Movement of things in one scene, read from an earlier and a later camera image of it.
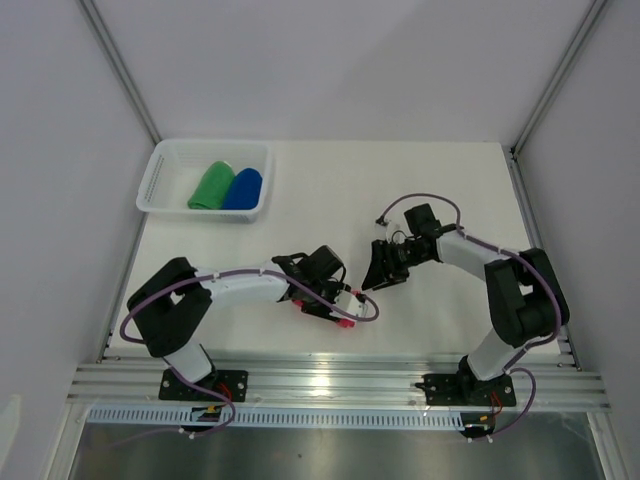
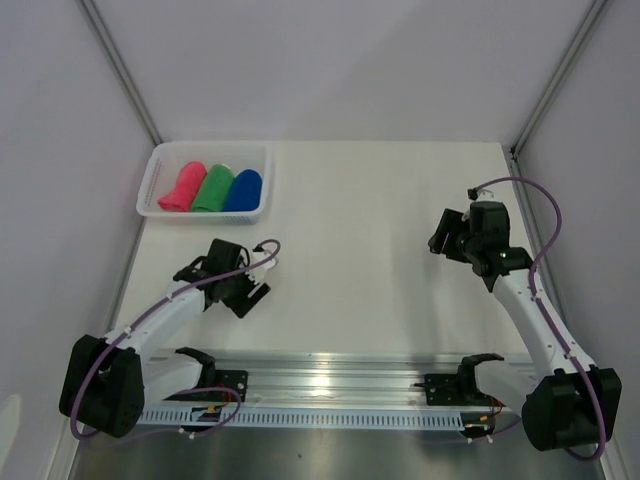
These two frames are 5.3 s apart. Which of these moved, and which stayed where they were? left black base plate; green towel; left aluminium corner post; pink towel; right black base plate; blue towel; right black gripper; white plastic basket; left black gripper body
Moved: left black gripper body; right black gripper; pink towel
Stayed: blue towel; left black base plate; left aluminium corner post; right black base plate; green towel; white plastic basket
